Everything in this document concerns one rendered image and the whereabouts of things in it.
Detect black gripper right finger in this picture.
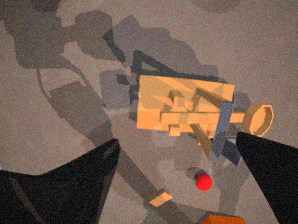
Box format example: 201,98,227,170
235,132,298,224

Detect red ball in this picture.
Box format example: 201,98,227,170
196,173,213,190

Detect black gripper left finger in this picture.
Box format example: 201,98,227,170
0,139,120,224

